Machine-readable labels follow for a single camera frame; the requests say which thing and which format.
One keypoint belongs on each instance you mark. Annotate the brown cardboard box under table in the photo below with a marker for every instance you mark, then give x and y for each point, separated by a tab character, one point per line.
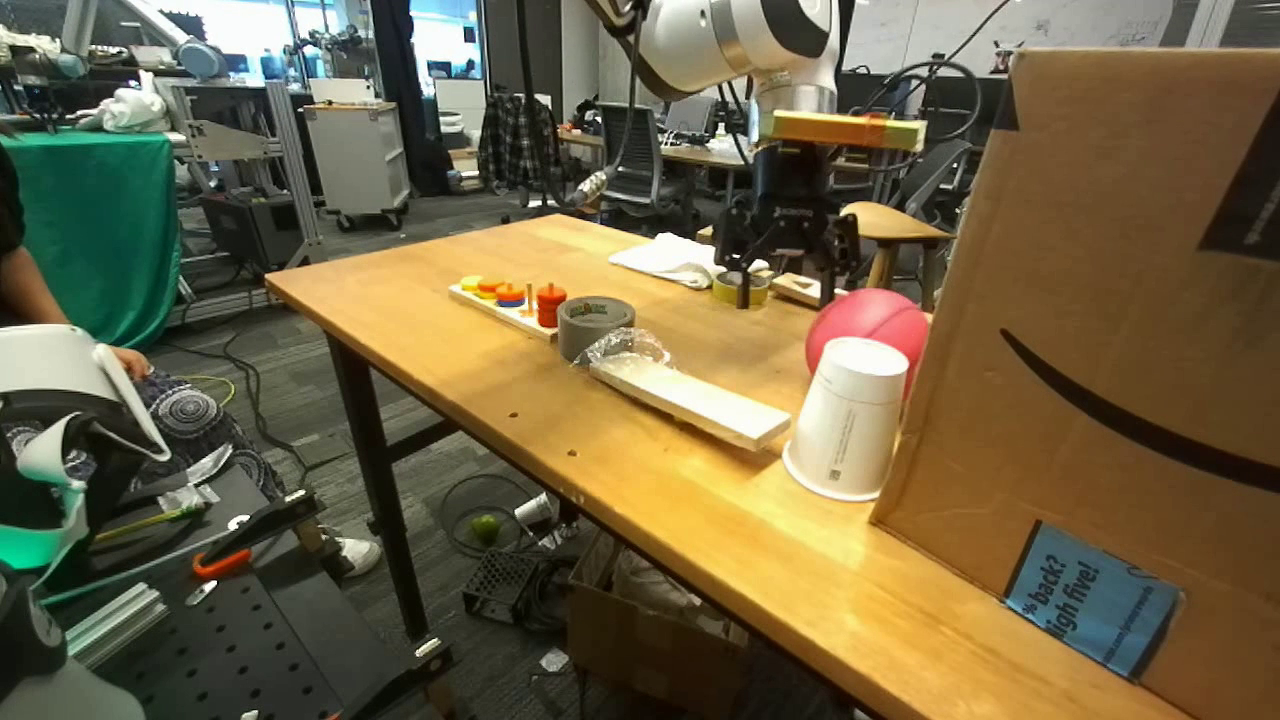
654	651

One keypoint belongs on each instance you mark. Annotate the green and tan wrist block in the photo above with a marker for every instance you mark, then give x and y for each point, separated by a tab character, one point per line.
847	130

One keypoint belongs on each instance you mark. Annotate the black metal table leg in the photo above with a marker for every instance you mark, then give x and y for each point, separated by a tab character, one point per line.
380	495

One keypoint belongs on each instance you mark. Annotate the green table cloth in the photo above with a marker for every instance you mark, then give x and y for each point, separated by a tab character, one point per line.
100	225

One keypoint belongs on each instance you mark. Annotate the large brown cardboard box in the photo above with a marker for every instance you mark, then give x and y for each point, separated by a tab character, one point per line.
1132	265

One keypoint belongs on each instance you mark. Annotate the round wooden stool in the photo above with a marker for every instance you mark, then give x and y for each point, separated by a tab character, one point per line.
899	225

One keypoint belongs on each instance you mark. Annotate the grey duct tape roll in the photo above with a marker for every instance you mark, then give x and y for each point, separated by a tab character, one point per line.
595	326

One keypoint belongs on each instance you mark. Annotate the yellow-rimmed clear tape roll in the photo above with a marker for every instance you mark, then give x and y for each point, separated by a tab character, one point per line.
756	289

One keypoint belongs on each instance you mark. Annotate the pink-red rubber basketball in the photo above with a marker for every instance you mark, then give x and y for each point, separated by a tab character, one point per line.
867	317

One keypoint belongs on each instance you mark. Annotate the pale wooden board with arrows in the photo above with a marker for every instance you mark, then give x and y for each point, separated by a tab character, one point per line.
797	285

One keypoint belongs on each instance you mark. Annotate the person bare hand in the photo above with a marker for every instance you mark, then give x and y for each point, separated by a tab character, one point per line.
130	361

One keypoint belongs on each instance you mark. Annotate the small green ball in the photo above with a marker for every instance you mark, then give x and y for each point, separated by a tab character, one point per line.
486	528

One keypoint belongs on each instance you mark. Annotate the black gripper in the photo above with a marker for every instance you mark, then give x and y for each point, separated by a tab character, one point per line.
792	184

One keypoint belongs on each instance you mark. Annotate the plaid shirt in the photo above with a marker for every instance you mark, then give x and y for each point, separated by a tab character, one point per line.
517	143

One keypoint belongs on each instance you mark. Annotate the white shoe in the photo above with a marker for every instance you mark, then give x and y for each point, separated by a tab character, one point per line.
353	553

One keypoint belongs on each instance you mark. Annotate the black mesh office chair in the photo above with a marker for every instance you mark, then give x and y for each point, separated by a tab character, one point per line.
630	155

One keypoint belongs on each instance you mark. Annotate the person bare forearm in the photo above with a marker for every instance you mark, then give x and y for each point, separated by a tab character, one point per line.
27	292

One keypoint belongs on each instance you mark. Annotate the blue sticker on box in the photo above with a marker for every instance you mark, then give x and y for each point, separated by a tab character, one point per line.
1091	599

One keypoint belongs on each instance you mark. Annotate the white wheeled cabinet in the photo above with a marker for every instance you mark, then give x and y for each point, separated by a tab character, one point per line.
358	157

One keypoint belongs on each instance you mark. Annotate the white paper cup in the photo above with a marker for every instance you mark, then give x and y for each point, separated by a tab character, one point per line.
847	419

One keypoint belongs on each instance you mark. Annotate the white VR headset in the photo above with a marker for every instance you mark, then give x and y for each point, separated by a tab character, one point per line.
53	364

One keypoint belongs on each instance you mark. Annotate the white folded cloth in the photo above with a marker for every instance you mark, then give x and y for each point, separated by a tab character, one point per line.
667	257

